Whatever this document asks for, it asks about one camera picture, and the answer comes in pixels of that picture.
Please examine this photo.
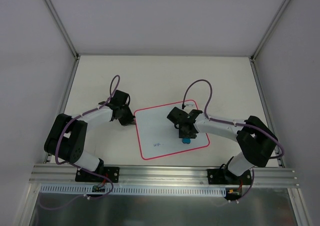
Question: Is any blue whiteboard eraser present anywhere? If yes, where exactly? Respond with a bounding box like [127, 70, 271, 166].
[181, 138, 192, 144]

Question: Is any pink framed whiteboard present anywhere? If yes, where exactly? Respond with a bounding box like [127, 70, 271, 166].
[134, 101, 211, 160]

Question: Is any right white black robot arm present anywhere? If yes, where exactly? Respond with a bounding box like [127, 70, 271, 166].
[167, 107, 278, 184]

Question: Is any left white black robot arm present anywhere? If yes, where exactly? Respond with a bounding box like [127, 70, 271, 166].
[44, 90, 135, 183]

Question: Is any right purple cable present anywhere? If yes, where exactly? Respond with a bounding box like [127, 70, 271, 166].
[181, 79, 286, 204]

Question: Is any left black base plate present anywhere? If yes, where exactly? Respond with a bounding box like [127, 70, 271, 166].
[75, 166, 120, 183]

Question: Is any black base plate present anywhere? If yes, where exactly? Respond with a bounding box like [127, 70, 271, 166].
[75, 166, 120, 183]
[206, 168, 252, 185]

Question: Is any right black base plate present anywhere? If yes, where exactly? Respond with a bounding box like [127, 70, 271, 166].
[206, 168, 252, 185]

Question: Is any white slotted cable duct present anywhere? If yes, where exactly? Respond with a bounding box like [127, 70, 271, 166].
[40, 184, 227, 197]

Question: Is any aluminium mounting rail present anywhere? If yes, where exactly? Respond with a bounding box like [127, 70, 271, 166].
[28, 163, 300, 188]

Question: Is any left aluminium frame post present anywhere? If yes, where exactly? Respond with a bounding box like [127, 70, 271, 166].
[43, 0, 79, 60]

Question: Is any aluminium frame post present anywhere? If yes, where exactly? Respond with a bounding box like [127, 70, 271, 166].
[250, 0, 292, 61]
[43, 0, 79, 60]

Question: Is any right aluminium frame post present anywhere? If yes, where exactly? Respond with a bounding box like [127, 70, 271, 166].
[250, 0, 292, 61]

